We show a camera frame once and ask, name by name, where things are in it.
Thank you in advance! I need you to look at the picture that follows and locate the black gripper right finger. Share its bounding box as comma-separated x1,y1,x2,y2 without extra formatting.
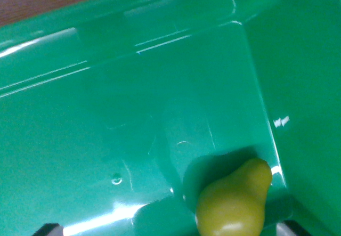
275,220,311,236

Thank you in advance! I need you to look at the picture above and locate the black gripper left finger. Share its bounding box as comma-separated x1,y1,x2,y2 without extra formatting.
31,223,66,236

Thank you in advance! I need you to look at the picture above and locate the yellow-green toy pear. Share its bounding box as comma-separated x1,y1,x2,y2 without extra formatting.
196,158,273,236

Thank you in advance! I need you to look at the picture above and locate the green plastic bin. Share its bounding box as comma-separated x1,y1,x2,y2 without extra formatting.
0,0,341,236

